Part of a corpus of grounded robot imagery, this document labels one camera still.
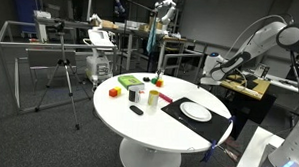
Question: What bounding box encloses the small white plate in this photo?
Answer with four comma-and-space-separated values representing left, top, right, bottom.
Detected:
182, 102, 210, 120

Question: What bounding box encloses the large white plate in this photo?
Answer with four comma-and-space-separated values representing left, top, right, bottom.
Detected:
178, 101, 214, 123

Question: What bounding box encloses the green book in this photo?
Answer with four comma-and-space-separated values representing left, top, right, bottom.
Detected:
116, 73, 146, 92

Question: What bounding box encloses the black and white mug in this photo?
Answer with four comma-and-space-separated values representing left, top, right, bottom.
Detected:
128, 86, 142, 103

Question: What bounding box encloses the black remote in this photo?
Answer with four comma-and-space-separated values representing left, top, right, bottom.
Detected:
128, 105, 145, 116

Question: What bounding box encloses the teal hanging cloth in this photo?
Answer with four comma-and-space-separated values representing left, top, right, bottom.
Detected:
146, 21, 159, 55

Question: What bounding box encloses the white wheeled machine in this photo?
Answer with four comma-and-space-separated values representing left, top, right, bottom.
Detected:
81, 28, 116, 85

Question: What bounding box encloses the black placemat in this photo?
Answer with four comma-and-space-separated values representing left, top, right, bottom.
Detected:
159, 95, 235, 145

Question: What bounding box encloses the grey panel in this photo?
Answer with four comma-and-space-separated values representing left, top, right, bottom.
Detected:
25, 48, 78, 71

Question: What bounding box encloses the wooden work table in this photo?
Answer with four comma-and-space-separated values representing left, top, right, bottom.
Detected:
218, 74, 272, 101

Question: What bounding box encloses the blue cabinet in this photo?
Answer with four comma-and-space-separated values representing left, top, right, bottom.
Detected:
12, 0, 43, 34

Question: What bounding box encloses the black stand pole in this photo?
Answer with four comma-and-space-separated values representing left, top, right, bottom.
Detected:
287, 51, 299, 115

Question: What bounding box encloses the white table pedestal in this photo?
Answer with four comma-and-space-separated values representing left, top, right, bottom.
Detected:
118, 136, 183, 167

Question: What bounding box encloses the camera tripod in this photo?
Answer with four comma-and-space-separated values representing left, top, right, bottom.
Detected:
33, 19, 95, 131

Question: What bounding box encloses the blue strap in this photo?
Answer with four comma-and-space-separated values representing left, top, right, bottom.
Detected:
227, 115, 237, 127
201, 138, 219, 164

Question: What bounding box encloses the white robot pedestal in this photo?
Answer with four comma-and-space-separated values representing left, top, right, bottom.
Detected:
232, 125, 286, 167

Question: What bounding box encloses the metal frame railing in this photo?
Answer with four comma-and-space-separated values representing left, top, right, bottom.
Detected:
0, 19, 121, 116

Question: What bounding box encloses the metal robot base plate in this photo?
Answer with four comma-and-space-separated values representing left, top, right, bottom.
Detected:
258, 141, 299, 167

